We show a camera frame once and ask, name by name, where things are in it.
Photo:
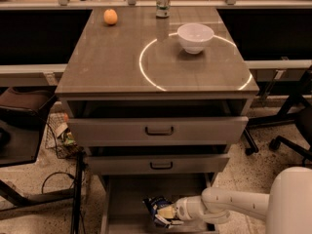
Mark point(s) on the orange fruit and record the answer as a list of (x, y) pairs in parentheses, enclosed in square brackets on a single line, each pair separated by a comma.
[(110, 17)]

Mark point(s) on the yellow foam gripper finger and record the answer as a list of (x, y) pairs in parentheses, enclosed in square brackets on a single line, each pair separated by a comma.
[(168, 212)]

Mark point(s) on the wire basket with items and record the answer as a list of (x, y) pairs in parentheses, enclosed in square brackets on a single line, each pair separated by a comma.
[(59, 138)]

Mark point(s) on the grey drawer cabinet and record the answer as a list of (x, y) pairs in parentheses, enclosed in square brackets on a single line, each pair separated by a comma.
[(138, 69)]

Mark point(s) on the white ceramic bowl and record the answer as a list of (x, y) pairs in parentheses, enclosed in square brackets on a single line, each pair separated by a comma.
[(194, 37)]

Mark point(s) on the drawer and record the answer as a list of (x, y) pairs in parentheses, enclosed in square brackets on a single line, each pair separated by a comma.
[(158, 164), (157, 131), (125, 212)]

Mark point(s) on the green soda can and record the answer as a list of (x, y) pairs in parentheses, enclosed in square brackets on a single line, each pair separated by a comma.
[(163, 8)]

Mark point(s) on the black office chair right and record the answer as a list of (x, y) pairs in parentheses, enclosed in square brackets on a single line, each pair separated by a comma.
[(284, 128)]

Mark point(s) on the bottom drawer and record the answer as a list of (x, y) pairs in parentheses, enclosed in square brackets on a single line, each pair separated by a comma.
[(125, 212)]

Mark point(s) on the middle drawer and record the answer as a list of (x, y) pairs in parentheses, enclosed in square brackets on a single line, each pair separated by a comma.
[(158, 164)]

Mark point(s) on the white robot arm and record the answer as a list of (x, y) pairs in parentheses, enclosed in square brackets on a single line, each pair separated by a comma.
[(286, 209)]

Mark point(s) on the top drawer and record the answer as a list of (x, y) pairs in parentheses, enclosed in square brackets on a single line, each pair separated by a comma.
[(157, 131)]

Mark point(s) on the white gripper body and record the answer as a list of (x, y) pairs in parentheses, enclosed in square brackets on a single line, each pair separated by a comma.
[(185, 209)]

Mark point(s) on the blue chip bag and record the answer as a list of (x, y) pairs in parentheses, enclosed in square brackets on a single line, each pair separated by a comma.
[(156, 203)]

